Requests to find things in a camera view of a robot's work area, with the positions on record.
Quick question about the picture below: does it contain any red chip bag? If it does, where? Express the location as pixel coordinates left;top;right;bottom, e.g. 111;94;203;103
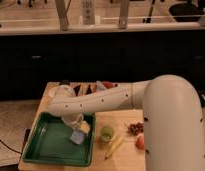
96;81;117;91

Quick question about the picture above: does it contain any dark bowl with box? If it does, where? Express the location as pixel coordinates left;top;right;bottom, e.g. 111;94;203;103
74;84;96;96

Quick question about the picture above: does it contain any blue sponge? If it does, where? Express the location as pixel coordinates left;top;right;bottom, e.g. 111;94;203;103
70;130;85;145

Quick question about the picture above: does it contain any green plastic tray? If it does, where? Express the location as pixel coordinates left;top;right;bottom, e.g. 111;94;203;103
23;112;96;167

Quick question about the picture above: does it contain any yellow banana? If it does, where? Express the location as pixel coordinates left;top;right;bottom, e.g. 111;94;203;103
104;136;123;160

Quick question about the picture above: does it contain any green cup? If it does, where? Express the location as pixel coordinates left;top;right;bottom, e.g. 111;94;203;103
100;125;114;142

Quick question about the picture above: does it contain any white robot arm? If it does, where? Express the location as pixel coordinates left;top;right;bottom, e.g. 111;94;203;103
48;75;205;171

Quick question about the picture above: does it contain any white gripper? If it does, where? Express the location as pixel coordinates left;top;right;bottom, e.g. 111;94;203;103
61;113;84;129

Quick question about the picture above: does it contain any red grapes bunch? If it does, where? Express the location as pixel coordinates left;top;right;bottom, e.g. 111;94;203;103
128;122;143;136

